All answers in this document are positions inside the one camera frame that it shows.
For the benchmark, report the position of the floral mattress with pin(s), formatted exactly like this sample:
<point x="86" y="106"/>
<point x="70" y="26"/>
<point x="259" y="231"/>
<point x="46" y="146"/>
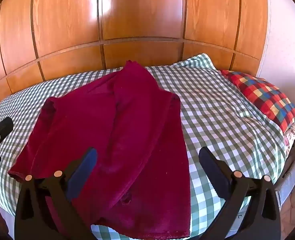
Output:
<point x="292" y="132"/>

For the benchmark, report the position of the wooden wardrobe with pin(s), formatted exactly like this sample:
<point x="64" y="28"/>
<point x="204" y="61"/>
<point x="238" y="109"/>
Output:
<point x="137" y="17"/>

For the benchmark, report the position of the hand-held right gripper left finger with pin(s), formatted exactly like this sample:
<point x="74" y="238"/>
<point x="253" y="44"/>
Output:
<point x="86" y="166"/>

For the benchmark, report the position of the red plaid pillow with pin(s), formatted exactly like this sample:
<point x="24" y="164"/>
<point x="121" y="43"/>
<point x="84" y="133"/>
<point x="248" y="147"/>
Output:
<point x="265" y="97"/>

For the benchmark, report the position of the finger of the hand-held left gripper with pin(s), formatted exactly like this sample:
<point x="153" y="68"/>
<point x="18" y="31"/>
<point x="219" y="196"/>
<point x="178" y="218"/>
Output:
<point x="3" y="128"/>

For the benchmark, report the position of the dark red fleece garment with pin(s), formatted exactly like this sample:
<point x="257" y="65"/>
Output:
<point x="117" y="120"/>

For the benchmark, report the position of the grey bed base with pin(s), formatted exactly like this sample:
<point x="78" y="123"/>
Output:
<point x="293" y="172"/>

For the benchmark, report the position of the green white checked bedsheet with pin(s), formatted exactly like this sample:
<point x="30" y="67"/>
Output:
<point x="217" y="110"/>

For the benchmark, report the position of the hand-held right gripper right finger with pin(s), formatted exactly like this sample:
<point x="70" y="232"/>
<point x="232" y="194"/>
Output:
<point x="210" y="166"/>

